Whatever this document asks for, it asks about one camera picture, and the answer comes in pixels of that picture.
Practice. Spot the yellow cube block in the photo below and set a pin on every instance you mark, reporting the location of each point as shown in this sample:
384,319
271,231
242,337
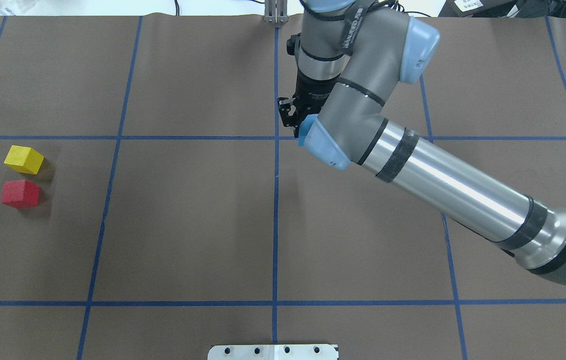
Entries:
24,159

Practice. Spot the white camera stand post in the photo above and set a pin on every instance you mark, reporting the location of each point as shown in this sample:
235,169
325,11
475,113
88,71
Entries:
274,352

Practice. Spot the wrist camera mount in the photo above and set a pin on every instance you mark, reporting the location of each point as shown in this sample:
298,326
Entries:
289,79

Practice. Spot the aluminium frame post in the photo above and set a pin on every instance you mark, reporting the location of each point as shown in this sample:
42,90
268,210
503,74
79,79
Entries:
276,12

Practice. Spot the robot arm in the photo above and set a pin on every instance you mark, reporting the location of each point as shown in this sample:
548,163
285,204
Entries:
350,55

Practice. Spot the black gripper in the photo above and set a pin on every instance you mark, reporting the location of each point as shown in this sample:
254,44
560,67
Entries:
313,89

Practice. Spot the brown paper table cover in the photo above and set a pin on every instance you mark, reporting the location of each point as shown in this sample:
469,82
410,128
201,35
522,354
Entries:
176,214

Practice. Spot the red cube block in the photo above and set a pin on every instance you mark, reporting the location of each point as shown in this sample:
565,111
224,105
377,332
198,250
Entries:
20,194

